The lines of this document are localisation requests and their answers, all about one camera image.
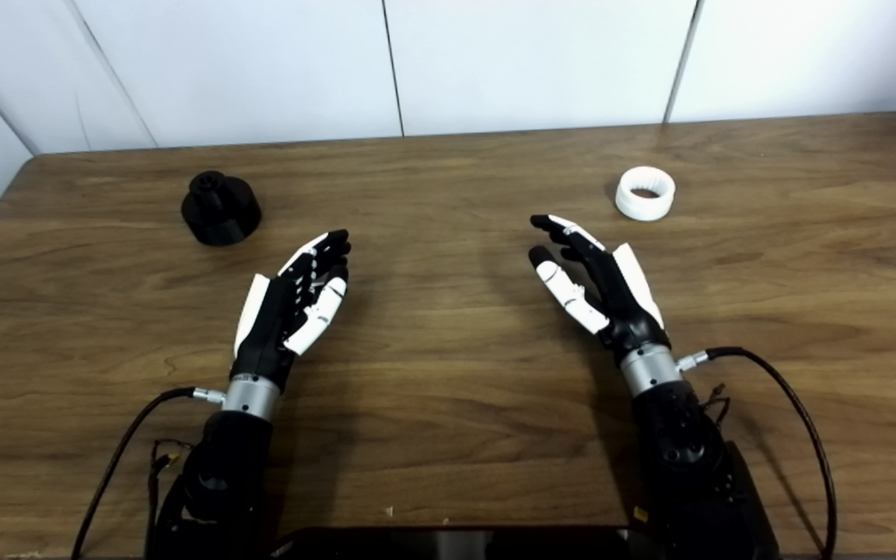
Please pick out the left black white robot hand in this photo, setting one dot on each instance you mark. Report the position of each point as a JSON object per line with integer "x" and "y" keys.
{"x": 269, "y": 327}

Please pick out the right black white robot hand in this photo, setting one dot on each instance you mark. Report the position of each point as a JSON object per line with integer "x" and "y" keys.
{"x": 619, "y": 303}

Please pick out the round black part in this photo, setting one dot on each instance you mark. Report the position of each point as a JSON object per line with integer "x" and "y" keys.
{"x": 221, "y": 214}

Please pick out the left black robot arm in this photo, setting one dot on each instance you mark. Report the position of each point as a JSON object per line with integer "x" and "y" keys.
{"x": 226, "y": 467}

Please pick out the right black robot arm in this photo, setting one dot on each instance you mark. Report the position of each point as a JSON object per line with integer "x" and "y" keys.
{"x": 685, "y": 459}

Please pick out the black robot torso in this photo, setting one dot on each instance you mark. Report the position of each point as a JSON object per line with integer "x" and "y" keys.
{"x": 386, "y": 546}

